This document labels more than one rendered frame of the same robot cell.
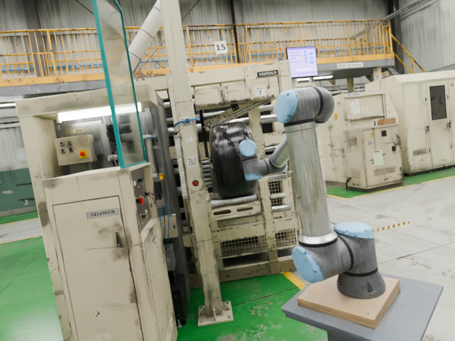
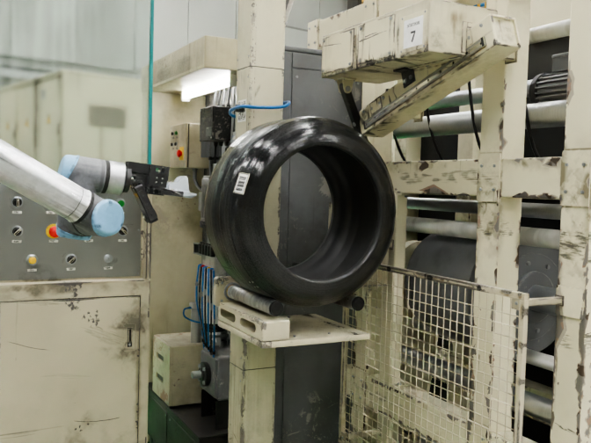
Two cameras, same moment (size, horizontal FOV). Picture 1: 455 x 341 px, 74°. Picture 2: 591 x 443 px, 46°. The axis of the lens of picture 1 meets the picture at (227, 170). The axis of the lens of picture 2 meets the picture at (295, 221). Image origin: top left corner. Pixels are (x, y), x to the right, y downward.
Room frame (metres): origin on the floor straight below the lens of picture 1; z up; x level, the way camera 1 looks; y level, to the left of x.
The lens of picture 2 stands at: (1.42, -2.07, 1.26)
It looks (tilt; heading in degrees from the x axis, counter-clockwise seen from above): 3 degrees down; 66
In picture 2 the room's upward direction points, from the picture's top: 2 degrees clockwise
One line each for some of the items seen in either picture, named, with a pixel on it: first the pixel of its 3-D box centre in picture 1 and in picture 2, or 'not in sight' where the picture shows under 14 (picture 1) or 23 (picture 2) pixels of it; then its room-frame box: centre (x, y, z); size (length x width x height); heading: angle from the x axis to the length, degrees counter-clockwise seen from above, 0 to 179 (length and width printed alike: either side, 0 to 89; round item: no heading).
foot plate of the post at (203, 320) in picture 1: (214, 311); not in sight; (2.28, 0.25, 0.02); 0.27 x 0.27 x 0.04; 4
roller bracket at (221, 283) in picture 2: (208, 200); (269, 288); (2.30, 0.17, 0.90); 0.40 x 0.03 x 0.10; 4
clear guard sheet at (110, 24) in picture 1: (121, 78); (74, 38); (1.69, 0.50, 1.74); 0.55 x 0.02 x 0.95; 4
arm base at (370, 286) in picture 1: (359, 275); not in sight; (1.22, -0.49, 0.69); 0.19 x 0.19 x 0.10
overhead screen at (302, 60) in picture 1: (302, 62); not in sight; (5.74, -1.64, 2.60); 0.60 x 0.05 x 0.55; 105
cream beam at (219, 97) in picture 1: (230, 96); (400, 47); (2.62, -0.11, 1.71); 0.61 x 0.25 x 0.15; 94
